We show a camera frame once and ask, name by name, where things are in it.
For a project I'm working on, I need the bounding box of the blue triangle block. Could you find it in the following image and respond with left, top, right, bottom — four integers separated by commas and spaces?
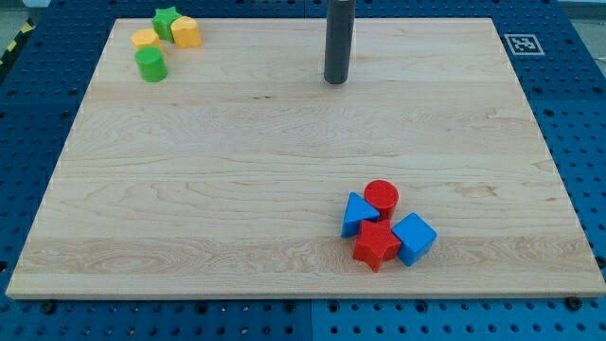
341, 192, 380, 238

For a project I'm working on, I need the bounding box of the light wooden board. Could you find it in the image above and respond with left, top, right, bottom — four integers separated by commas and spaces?
7, 18, 605, 300

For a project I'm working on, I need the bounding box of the red cylinder block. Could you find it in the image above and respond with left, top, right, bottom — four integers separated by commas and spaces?
364, 179, 400, 220

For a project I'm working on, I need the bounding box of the red star block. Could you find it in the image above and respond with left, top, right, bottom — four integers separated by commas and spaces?
352, 220, 401, 273

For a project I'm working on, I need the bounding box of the blue cube block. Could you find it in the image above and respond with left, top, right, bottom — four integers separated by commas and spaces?
392, 213, 437, 266

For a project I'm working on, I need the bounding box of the yellow heart block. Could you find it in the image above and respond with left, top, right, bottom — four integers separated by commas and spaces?
170, 16, 202, 48

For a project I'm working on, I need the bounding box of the green cylinder block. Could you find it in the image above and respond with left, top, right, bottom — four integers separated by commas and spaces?
134, 46, 169, 82

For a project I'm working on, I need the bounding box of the green star block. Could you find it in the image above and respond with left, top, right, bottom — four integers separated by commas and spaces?
151, 7, 182, 43

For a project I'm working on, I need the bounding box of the yellow hexagon block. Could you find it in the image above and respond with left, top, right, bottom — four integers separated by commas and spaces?
131, 28, 164, 53

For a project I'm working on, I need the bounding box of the white fiducial marker tag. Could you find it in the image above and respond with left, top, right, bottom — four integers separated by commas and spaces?
505, 33, 544, 56

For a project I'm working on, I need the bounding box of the black bolt left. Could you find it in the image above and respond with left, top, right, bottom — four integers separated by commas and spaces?
40, 300, 57, 315

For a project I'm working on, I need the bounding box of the black bolt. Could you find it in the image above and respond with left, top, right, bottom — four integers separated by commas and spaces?
564, 296, 583, 312
40, 300, 57, 315

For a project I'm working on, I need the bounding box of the black bolt right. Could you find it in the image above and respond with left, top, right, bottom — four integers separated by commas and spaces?
564, 296, 583, 312

